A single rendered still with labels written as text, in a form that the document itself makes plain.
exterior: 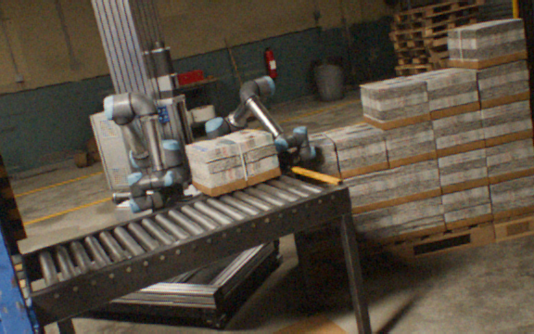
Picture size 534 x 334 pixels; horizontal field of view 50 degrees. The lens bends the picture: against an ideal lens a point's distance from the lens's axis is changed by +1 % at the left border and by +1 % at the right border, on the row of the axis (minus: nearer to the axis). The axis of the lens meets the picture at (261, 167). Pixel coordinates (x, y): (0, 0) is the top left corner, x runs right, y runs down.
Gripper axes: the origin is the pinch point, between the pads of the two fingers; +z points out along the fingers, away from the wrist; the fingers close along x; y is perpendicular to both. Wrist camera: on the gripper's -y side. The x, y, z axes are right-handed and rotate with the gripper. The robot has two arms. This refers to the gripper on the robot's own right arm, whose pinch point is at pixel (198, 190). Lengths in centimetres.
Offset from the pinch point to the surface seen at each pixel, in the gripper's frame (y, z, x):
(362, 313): -62, 44, -66
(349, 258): -35, 43, -66
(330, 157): -5, 82, 3
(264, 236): -10, 4, -68
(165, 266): -8, -39, -68
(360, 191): -29, 95, -1
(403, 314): -81, 75, -52
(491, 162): -30, 171, -27
